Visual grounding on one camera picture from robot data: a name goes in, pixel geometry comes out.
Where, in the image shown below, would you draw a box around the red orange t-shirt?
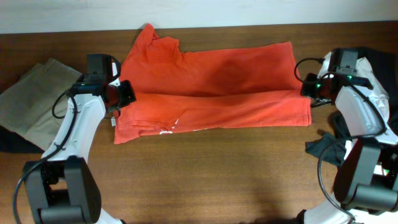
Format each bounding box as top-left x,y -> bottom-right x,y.
114,24 -> 312,144

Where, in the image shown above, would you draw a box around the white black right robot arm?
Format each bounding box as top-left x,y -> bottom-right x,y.
300,73 -> 397,223

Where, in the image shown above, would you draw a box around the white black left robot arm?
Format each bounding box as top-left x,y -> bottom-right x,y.
18,80 -> 136,223

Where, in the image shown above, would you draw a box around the folded khaki trousers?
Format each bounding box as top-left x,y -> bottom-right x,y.
1,58 -> 81,151

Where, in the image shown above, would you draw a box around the folded black garment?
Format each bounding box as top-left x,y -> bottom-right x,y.
1,127 -> 44,154

